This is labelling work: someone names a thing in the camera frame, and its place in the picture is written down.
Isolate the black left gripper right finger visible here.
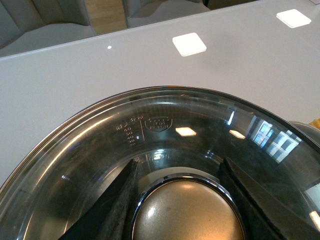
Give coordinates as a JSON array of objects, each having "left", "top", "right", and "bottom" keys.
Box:
[{"left": 218, "top": 158, "right": 320, "bottom": 240}]

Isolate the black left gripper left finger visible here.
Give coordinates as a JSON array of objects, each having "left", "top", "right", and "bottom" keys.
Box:
[{"left": 60, "top": 159, "right": 138, "bottom": 240}]

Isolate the glass pot lid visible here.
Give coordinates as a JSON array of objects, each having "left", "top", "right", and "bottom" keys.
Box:
[{"left": 0, "top": 87, "right": 320, "bottom": 240}]

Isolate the yellow corn cob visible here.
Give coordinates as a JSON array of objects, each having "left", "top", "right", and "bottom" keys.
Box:
[{"left": 309, "top": 118, "right": 320, "bottom": 130}]

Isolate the right beige upholstered chair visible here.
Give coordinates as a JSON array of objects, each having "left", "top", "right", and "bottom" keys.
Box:
[{"left": 122, "top": 0, "right": 210, "bottom": 28}]

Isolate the beige upholstered chair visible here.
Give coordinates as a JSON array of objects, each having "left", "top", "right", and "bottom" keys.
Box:
[
  {"left": 122, "top": 0, "right": 210, "bottom": 28},
  {"left": 0, "top": 0, "right": 96, "bottom": 56}
]

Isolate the left beige upholstered chair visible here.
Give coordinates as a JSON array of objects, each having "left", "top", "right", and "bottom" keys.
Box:
[{"left": 0, "top": 0, "right": 96, "bottom": 56}]

